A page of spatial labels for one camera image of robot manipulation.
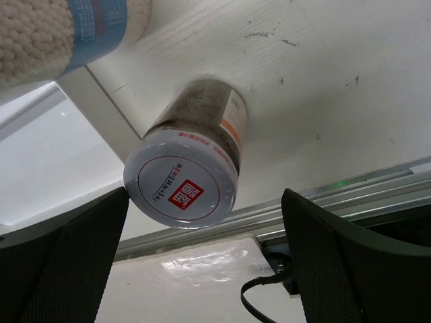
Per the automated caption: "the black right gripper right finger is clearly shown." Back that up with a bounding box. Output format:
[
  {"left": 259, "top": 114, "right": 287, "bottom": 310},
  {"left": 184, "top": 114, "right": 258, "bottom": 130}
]
[{"left": 281, "top": 189, "right": 430, "bottom": 322}]

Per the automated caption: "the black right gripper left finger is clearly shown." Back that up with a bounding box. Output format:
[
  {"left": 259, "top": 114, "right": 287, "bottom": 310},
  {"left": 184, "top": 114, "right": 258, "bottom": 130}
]
[{"left": 1, "top": 187, "right": 129, "bottom": 322}]

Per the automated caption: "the white-lid pinkish spice jar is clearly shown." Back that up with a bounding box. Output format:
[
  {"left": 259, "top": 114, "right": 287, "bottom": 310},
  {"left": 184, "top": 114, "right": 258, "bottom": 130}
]
[{"left": 123, "top": 79, "right": 248, "bottom": 229}]

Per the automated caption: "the blue-label salt shaker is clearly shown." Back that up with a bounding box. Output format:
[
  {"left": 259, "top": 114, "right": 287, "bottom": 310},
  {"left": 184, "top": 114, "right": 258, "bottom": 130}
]
[{"left": 1, "top": 0, "right": 152, "bottom": 91}]

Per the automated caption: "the black cable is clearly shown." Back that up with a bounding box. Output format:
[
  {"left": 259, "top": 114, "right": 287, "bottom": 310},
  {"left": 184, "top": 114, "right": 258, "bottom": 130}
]
[{"left": 240, "top": 268, "right": 294, "bottom": 323}]

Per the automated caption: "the aluminium rail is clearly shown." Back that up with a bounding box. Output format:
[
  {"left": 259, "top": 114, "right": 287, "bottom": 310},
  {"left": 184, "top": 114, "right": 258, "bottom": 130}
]
[{"left": 114, "top": 164, "right": 430, "bottom": 261}]

